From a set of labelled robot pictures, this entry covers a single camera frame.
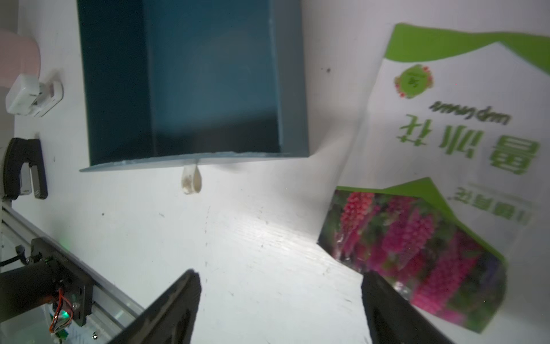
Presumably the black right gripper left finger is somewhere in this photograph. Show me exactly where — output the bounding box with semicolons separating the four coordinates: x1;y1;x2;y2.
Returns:
110;269;202;344

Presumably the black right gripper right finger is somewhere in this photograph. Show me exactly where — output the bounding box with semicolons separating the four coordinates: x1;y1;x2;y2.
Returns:
361;271;453;344

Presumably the white lupin seed bag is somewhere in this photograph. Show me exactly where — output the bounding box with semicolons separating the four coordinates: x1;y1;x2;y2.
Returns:
318;23;549;333

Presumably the teal bottom drawer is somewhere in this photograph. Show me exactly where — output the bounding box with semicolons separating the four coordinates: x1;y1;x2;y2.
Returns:
77;1;310;171

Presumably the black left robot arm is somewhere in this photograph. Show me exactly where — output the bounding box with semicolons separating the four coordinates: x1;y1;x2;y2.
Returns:
1;260;61;322

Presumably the white bottom drawer tab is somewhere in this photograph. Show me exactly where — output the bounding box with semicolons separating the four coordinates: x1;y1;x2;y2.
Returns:
181;164;202;195

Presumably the black stapler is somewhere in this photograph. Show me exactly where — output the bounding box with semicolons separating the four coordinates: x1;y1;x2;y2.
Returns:
2;138;48;202

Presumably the white marker pen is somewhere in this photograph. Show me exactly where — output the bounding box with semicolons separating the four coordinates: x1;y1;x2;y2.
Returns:
6;74;64;118

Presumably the red marker pens holder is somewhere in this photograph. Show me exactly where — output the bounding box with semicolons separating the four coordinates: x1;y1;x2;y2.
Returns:
0;29;41;88

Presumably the aluminium mounting rail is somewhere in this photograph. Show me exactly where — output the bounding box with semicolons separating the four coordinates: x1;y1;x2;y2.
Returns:
1;204;144;343

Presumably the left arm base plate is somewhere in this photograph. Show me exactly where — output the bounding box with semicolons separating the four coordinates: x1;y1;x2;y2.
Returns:
32;238;95;332

